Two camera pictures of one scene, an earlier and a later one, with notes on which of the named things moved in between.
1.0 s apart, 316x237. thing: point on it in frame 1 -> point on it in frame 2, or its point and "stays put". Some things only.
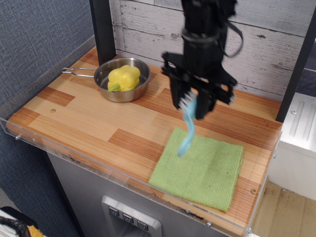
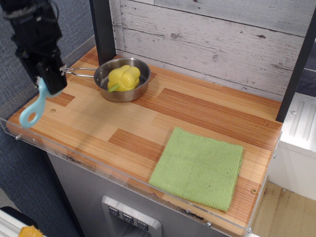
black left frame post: (103, 30) stays put
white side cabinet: (293, 164) stays put
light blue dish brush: (188, 105) -> (37, 106)
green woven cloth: (208, 172) stays put
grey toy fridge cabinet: (104, 205) stays put
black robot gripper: (202, 60) -> (36, 37)
